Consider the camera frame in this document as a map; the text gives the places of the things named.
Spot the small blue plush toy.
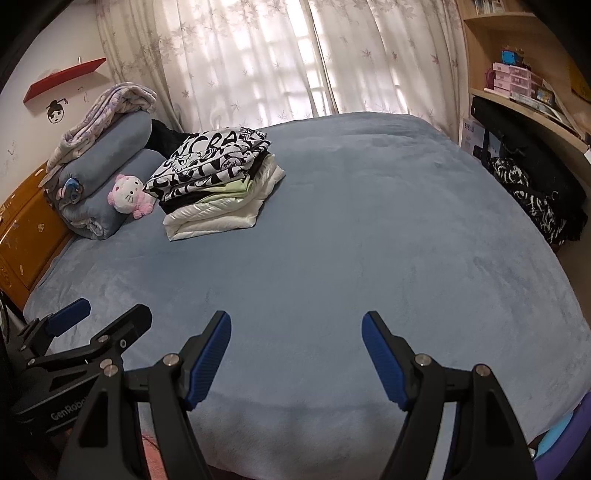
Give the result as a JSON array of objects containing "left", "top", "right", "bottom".
[{"left": 57, "top": 177, "right": 85, "bottom": 202}]

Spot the white and blue cardboard box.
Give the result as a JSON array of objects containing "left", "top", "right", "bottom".
[{"left": 459, "top": 117, "right": 486, "bottom": 156}]

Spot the black and white printed garment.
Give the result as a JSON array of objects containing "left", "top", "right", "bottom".
[{"left": 143, "top": 126, "right": 273, "bottom": 202}]

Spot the black and white patterned cloth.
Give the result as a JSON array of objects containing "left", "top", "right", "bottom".
[{"left": 488, "top": 156, "right": 570, "bottom": 246}]

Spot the wooden shelf unit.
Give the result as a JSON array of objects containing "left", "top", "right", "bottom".
[{"left": 455, "top": 0, "right": 591, "bottom": 168}]

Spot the cartoon face wall sticker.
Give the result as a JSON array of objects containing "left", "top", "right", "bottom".
[{"left": 45, "top": 96, "right": 69, "bottom": 125}]

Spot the blue rolled blanket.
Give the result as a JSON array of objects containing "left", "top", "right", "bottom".
[
  {"left": 60, "top": 148, "right": 170, "bottom": 241},
  {"left": 57, "top": 111, "right": 154, "bottom": 200}
]

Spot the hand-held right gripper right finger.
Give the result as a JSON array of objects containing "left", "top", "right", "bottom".
[{"left": 361, "top": 311, "right": 537, "bottom": 480}]

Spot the yellow paper sheet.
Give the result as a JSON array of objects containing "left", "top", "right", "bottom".
[{"left": 569, "top": 59, "right": 591, "bottom": 101}]

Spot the wooden headboard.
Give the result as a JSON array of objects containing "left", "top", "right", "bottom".
[{"left": 0, "top": 159, "right": 75, "bottom": 306}]

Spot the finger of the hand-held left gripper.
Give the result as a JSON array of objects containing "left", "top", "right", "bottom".
[
  {"left": 27, "top": 303, "right": 153, "bottom": 371},
  {"left": 17, "top": 297, "right": 92, "bottom": 360}
]

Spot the black draped cloth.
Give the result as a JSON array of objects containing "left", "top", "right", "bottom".
[{"left": 470, "top": 95, "right": 588, "bottom": 241}]

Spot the pink cat plush toy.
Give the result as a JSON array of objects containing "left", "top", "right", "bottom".
[{"left": 106, "top": 172, "right": 157, "bottom": 219}]

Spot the red wall shelf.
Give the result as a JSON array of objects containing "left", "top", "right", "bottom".
[{"left": 24, "top": 56, "right": 108, "bottom": 103}]

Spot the white floral curtain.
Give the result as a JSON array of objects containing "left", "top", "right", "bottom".
[
  {"left": 307, "top": 0, "right": 470, "bottom": 139},
  {"left": 96, "top": 0, "right": 336, "bottom": 133}
]

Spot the lilac floral blanket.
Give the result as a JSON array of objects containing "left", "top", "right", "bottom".
[{"left": 46, "top": 82, "right": 158, "bottom": 172}]

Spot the purple curved object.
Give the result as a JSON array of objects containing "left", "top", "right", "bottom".
[{"left": 530, "top": 396, "right": 591, "bottom": 480}]

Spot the light green garment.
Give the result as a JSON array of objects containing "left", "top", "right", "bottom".
[{"left": 194, "top": 178, "right": 260, "bottom": 207}]

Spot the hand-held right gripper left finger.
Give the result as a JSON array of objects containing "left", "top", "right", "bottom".
[{"left": 55, "top": 310, "right": 232, "bottom": 480}]

